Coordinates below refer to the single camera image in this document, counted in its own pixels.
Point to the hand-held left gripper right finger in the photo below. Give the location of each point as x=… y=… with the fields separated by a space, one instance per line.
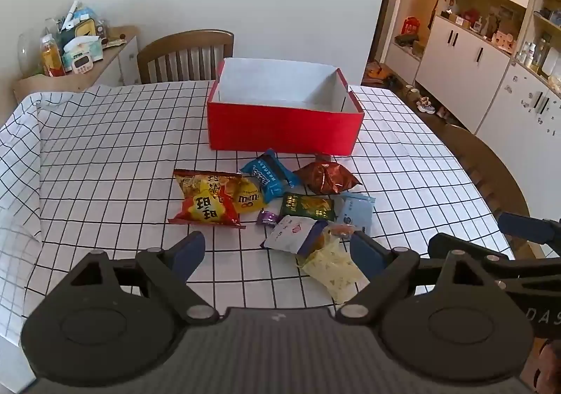
x=366 y=253

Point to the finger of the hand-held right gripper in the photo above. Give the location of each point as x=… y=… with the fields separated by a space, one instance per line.
x=442 y=243
x=521 y=227

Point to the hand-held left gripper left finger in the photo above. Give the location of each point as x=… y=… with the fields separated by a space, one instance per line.
x=189 y=249

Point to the orange snack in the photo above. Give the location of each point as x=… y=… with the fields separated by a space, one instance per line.
x=339 y=231

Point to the pale blue packet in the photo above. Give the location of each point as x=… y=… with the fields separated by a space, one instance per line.
x=357 y=214

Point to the cream yellow packet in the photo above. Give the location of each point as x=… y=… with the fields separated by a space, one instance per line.
x=328 y=271

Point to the red yellow chip bag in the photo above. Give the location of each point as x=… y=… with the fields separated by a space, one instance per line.
x=206 y=201

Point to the green cracker packet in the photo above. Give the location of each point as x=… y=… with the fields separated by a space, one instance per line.
x=307 y=206

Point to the yellow candy packet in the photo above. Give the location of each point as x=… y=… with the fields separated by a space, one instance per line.
x=250 y=199

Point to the white purple-edged packet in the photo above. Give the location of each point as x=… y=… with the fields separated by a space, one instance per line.
x=289 y=232

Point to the purple candy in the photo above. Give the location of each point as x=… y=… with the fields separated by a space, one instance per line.
x=266 y=217

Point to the brown foil snack packet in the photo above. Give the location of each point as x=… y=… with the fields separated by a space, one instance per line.
x=324 y=177

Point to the small brown cake packet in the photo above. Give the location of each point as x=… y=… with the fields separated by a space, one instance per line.
x=323 y=156

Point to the blue snack packet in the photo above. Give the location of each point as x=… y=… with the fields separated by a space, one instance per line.
x=267 y=172

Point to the red cardboard box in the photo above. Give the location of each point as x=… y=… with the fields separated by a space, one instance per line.
x=285 y=126

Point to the wooden slat-back chair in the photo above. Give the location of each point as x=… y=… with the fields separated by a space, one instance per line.
x=184 y=41
x=495 y=166

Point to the white black checked tablecloth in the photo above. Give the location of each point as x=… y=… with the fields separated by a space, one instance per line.
x=109 y=157

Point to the white shoe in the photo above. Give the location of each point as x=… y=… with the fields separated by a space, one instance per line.
x=426 y=105

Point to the white pink timer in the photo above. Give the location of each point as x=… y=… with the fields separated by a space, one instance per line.
x=82 y=63

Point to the wooden side cabinet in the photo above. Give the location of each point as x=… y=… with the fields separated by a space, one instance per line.
x=57 y=78

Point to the white teal tissue pack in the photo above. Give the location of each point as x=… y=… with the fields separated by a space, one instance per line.
x=83 y=50

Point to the orange drink bottle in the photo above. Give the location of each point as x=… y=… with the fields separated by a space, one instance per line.
x=52 y=59

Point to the yellow clock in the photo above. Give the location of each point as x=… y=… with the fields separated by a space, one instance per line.
x=85 y=29

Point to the clear glass jar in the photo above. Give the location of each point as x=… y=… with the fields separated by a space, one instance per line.
x=26 y=52

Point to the white tube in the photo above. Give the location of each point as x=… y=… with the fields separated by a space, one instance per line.
x=69 y=16

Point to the white wall cabinet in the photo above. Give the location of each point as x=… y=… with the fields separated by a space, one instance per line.
x=460 y=61

